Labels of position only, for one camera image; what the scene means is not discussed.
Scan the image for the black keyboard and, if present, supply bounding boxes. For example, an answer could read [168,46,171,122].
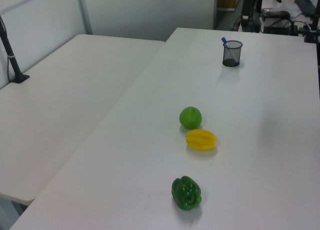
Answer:
[292,0,318,16]

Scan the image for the black flat device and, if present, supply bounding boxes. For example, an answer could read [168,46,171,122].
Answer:
[261,10,291,23]

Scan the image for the grey metal partition post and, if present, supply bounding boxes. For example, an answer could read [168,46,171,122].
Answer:
[75,0,94,36]

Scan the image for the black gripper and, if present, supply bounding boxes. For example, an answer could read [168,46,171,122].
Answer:
[240,0,261,32]

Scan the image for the green round toy fruit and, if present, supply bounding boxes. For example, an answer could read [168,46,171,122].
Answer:
[178,106,203,130]

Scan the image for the black mesh pen holder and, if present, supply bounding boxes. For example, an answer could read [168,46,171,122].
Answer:
[222,40,244,68]

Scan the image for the yellow toy starfruit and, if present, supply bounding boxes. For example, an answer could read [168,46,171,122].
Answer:
[185,129,218,151]

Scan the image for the black electronics box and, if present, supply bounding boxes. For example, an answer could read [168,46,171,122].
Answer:
[262,19,299,36]

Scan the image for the white marker pen blue cap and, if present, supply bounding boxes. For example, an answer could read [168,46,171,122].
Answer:
[220,36,237,62]

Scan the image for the black clamp stand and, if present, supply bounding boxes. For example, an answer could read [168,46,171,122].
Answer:
[303,11,320,44]

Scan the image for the green toy bell pepper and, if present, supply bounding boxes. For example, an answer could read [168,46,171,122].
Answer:
[171,175,203,211]

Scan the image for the black camera stand pole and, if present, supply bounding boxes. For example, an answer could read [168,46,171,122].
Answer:
[0,14,31,84]

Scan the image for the black vertical pole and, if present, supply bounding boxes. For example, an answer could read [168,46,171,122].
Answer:
[255,0,264,17]

